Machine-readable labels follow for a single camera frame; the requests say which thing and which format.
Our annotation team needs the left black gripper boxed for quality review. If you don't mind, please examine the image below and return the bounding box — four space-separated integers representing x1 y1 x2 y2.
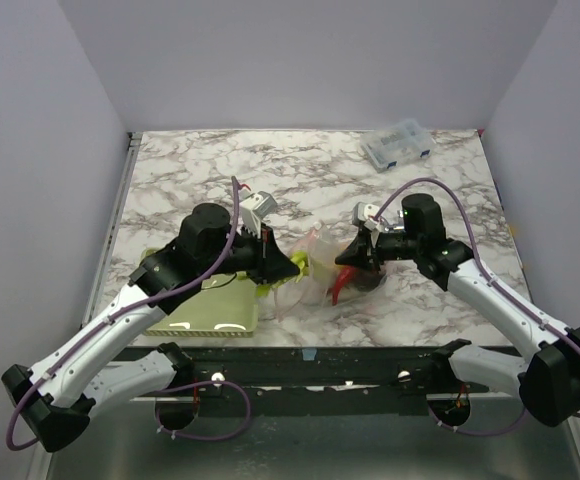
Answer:
200 223 300 285

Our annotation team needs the green fake celery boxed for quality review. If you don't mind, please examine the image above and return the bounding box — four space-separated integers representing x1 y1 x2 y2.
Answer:
254 249 316 299

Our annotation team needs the clear zip top bag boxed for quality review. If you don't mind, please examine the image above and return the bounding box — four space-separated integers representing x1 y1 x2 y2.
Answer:
272 221 387 320

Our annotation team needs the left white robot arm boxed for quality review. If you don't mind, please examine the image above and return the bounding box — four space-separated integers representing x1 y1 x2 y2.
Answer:
1 203 300 453

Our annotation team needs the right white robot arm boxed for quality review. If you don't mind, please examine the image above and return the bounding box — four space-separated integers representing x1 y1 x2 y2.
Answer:
335 194 580 427

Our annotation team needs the red fake chili pepper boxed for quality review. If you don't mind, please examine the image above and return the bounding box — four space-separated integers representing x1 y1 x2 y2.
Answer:
329 266 359 306

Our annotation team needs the green plastic basket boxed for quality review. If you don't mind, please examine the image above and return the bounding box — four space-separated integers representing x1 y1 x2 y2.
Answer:
144 274 259 338

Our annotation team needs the clear plastic organizer box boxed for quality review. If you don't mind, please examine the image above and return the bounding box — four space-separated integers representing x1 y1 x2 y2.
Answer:
360 119 436 172

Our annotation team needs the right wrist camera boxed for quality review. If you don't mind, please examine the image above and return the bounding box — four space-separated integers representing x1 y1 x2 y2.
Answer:
351 202 385 236

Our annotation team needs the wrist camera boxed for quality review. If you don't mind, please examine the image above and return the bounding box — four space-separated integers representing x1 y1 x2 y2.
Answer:
240 191 277 238
351 202 385 236

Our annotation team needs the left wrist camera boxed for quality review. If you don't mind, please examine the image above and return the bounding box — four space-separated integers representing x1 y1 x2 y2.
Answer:
240 191 277 238

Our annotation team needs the black table front rail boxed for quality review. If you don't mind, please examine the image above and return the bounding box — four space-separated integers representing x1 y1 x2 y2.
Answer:
156 343 487 418

